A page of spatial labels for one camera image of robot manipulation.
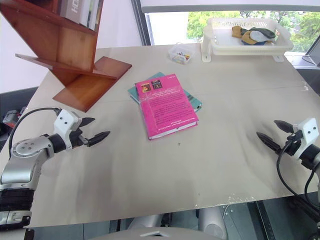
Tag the pink book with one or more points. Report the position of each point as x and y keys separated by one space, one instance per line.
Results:
x=167 y=105

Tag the grey white cloth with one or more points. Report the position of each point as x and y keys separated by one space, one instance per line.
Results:
x=256 y=37

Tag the white plastic basket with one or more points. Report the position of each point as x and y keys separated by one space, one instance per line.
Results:
x=220 y=47

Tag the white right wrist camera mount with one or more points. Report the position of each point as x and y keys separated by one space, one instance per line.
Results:
x=310 y=132

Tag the dark side desk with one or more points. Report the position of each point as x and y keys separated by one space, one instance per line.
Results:
x=308 y=75

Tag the silver cylinder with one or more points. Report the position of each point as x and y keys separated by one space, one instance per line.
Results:
x=212 y=222
x=146 y=221

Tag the teal book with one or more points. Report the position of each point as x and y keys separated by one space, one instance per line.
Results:
x=193 y=98

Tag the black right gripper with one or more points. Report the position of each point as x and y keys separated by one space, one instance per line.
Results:
x=293 y=145

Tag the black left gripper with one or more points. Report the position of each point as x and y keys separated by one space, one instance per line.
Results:
x=75 y=140

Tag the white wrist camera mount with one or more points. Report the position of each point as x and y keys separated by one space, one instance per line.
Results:
x=310 y=132
x=65 y=121

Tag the blue cloth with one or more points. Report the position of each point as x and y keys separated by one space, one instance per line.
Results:
x=253 y=43

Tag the brown wooden bookshelf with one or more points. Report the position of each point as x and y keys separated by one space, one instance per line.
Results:
x=75 y=45

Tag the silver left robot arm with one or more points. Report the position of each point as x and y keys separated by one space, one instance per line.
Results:
x=22 y=162

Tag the white window blind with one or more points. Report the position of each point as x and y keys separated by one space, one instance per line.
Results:
x=225 y=5

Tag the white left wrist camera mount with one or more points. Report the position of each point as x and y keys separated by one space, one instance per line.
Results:
x=65 y=121

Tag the small clear plastic box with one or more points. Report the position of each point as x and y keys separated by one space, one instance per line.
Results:
x=182 y=54

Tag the grey book with white letters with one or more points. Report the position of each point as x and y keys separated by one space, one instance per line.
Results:
x=72 y=10

